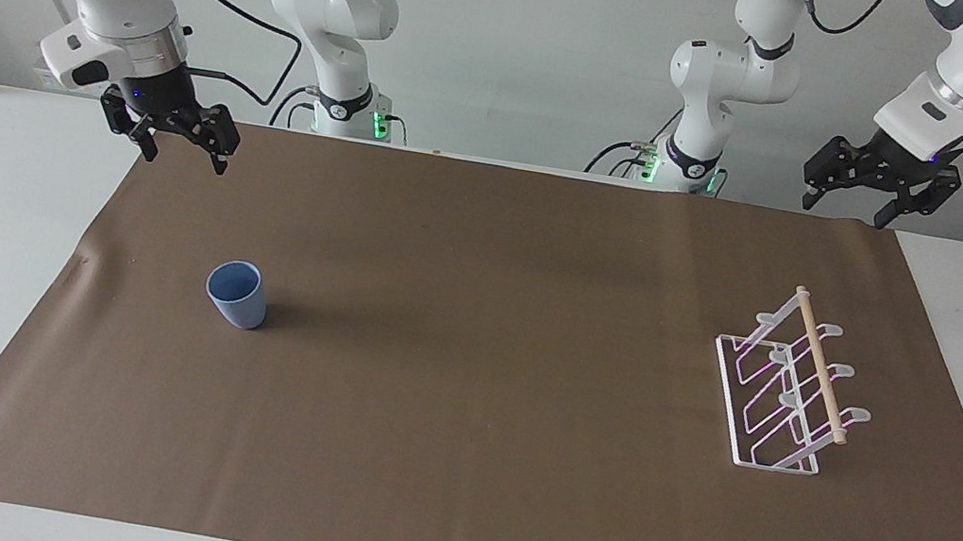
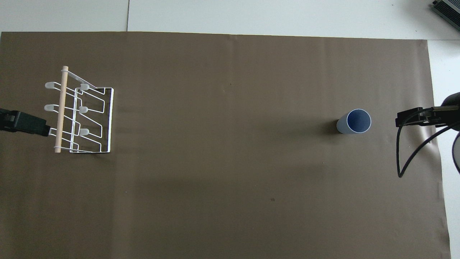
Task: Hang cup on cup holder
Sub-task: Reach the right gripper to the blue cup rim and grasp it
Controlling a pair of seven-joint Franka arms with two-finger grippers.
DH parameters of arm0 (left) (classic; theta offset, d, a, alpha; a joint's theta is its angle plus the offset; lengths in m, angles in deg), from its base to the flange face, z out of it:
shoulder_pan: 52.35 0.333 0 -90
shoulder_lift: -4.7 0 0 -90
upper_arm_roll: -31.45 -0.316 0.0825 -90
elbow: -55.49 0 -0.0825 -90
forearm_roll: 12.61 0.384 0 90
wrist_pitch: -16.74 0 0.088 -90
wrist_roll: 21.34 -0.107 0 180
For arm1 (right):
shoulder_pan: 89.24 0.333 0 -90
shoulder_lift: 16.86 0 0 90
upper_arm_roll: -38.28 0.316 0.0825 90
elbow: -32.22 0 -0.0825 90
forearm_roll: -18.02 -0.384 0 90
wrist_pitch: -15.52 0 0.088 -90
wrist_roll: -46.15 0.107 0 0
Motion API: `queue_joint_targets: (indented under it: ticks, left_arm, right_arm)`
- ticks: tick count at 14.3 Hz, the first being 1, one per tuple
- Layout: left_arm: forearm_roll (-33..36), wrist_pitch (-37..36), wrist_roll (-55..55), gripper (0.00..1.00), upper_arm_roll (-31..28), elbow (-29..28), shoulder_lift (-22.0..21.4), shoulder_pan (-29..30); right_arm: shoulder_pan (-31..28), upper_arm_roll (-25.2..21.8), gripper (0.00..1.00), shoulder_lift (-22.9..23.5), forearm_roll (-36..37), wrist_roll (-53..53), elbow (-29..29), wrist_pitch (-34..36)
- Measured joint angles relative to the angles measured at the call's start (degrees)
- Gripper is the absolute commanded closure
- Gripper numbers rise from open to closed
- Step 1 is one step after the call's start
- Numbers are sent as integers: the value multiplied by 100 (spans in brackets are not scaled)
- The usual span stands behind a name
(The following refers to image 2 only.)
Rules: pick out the blue cup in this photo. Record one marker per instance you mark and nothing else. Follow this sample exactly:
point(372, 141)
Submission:
point(343, 126)

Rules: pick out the grey metal device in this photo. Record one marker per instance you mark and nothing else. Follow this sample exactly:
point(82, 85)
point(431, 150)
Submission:
point(449, 8)

